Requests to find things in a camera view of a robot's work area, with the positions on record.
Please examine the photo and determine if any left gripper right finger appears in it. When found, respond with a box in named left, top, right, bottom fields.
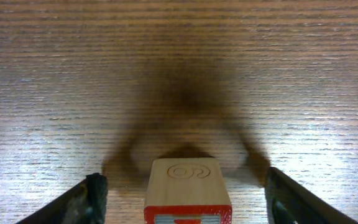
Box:
left=265, top=167, right=358, bottom=224

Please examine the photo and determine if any red I block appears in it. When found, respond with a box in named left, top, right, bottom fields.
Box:
left=144, top=157, right=232, bottom=224

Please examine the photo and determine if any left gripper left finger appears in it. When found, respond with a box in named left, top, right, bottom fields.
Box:
left=17, top=173, right=108, bottom=224

